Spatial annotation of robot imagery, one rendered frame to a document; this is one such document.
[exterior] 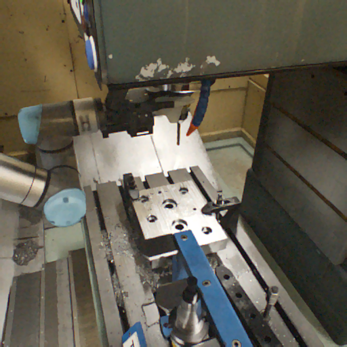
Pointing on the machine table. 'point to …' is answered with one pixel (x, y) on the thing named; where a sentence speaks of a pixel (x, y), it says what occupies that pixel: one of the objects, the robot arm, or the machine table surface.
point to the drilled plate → (150, 231)
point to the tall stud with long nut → (270, 301)
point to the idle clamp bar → (238, 299)
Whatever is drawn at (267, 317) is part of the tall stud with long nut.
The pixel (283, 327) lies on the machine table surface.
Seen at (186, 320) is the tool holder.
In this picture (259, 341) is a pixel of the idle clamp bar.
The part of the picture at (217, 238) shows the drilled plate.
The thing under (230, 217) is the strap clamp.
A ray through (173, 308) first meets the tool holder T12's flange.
